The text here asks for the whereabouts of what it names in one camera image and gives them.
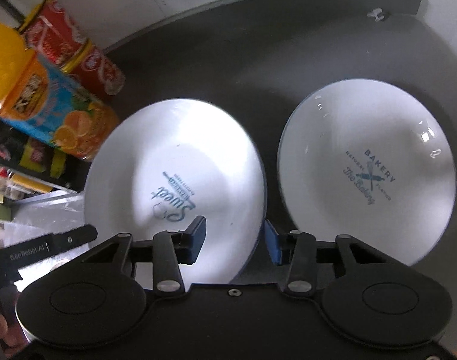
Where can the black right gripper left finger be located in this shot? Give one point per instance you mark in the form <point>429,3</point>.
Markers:
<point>170,249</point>

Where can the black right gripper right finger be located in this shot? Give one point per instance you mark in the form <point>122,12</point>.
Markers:
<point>295,250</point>

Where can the white plate Sweet print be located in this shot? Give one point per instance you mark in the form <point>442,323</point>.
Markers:
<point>171,162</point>

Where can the white plate Bakery print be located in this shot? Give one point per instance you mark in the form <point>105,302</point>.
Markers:
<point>365,158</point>

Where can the person's left hand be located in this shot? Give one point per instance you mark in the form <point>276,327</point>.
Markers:
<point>13,338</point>

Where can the orange juice bottle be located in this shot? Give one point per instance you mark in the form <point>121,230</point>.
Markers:
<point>36,98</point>

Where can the red labelled can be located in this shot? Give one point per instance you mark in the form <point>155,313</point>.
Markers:
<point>53,33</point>

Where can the small white clip on counter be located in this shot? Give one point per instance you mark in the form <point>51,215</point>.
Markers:
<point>377,14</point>

